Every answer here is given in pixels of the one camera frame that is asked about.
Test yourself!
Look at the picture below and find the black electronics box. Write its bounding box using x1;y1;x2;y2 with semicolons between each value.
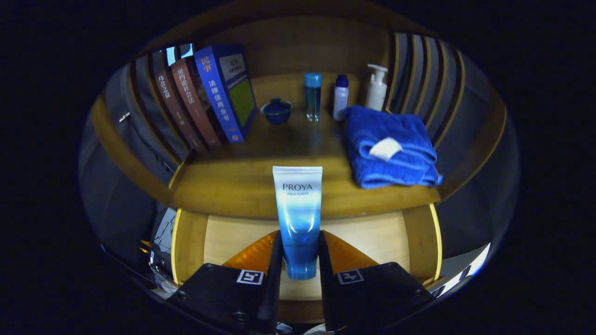
140;240;175;280

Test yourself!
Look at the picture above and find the blue book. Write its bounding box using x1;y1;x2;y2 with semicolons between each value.
194;44;258;144

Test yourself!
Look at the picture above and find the blue folded towel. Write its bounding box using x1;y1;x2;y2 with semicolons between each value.
344;105;444;189

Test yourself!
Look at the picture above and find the white bottle blue cap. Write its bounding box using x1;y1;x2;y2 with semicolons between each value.
332;74;349;121

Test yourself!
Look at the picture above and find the white pump bottle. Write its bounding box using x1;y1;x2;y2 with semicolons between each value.
365;64;388;111

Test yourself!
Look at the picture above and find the dark brown book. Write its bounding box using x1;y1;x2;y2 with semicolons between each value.
150;49;208;154

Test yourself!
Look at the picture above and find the blue cosmetic tube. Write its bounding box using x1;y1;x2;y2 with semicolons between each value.
272;166;323;281

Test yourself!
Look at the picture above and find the teal glass bottle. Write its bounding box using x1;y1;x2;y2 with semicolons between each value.
304;72;322;122

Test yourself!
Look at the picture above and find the wooden drawer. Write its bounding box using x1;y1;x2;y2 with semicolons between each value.
170;203;443;324

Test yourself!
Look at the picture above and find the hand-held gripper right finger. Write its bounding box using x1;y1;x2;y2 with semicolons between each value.
318;229;436;332

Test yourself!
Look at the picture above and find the wooden cabinet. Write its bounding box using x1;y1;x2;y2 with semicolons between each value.
91;0;508;219

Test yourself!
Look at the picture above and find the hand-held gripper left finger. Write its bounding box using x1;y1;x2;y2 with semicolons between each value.
167;230;284;335

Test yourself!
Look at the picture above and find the blue lidded teacup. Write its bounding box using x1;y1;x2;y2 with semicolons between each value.
260;98;292;125

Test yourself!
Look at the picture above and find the reddish brown book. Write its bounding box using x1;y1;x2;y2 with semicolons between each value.
170;58;223;149

